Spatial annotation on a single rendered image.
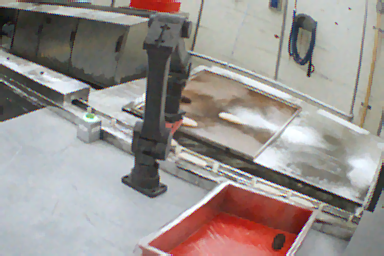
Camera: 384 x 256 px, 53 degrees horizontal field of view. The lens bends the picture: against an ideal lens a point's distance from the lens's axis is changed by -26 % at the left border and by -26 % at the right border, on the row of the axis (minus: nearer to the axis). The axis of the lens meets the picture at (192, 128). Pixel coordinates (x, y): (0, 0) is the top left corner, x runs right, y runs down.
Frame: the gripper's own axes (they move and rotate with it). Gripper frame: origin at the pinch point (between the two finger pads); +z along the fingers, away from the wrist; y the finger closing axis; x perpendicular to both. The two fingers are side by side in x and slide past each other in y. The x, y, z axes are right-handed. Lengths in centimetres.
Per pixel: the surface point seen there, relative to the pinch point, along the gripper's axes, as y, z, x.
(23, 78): -9, -1, 82
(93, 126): -14.6, 0.5, 20.5
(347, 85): 370, 27, -4
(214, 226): -28.3, 5.8, -36.5
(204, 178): -9.4, 2.9, -21.3
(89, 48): 204, 43, 227
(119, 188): -31.4, 6.4, -6.2
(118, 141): -9.2, 4.0, 12.0
